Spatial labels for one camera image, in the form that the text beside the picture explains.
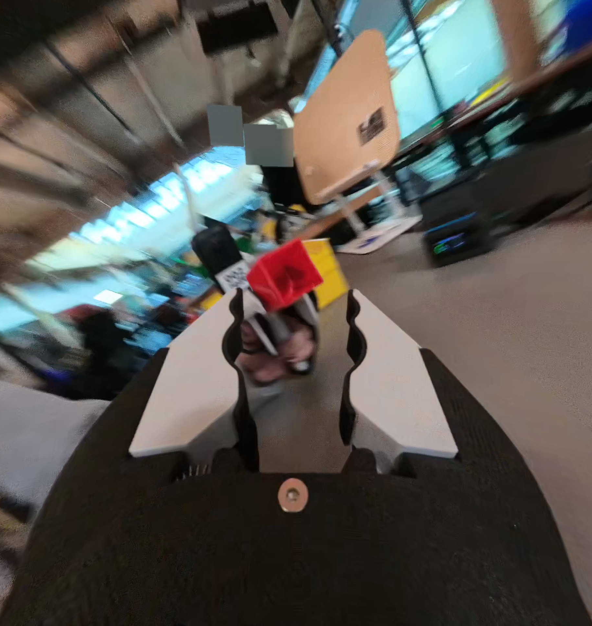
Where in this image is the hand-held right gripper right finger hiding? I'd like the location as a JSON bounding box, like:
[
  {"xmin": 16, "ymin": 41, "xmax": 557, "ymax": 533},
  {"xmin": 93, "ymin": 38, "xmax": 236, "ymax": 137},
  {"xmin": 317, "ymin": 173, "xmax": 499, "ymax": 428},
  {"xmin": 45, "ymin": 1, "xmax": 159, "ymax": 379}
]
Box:
[{"xmin": 339, "ymin": 288, "xmax": 459, "ymax": 474}]

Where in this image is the black battery charger case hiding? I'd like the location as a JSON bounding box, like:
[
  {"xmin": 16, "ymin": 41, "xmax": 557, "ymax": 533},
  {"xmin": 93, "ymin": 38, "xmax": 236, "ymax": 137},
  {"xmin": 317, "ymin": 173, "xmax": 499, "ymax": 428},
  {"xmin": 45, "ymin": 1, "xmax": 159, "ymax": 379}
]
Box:
[{"xmin": 422, "ymin": 212, "xmax": 496, "ymax": 268}]

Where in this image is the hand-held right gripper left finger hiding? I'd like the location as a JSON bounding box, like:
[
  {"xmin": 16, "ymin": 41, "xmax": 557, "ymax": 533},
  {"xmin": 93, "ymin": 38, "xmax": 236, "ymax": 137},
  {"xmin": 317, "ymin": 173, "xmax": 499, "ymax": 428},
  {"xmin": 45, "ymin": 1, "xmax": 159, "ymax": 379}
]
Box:
[{"xmin": 128, "ymin": 288, "xmax": 261, "ymax": 473}]

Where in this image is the yellow plastic bin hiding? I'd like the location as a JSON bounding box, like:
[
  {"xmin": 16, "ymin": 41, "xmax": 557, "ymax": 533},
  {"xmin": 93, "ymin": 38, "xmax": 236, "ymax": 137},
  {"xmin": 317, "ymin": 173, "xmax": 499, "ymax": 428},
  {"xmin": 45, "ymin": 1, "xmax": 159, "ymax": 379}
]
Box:
[{"xmin": 300, "ymin": 238, "xmax": 350, "ymax": 311}]

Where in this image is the red plastic block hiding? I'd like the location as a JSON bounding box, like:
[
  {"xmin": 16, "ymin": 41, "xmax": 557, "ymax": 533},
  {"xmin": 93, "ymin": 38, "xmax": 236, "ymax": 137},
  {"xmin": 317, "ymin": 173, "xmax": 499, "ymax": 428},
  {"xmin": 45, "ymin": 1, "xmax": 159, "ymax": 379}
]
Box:
[{"xmin": 245, "ymin": 238, "xmax": 324, "ymax": 314}]

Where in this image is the person's left hand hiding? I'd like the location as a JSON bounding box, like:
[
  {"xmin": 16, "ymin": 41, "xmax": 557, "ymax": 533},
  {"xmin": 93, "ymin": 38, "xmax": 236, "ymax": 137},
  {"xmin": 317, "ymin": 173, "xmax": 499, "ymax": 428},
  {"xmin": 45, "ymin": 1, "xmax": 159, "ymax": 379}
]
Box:
[{"xmin": 236, "ymin": 313, "xmax": 320, "ymax": 386}]

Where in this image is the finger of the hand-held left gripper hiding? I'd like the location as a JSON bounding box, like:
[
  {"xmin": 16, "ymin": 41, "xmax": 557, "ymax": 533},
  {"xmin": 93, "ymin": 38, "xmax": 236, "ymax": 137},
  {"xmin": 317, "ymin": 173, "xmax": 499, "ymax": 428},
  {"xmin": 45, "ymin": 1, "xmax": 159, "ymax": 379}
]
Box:
[
  {"xmin": 296, "ymin": 292, "xmax": 322, "ymax": 327},
  {"xmin": 242, "ymin": 292, "xmax": 280, "ymax": 357}
]

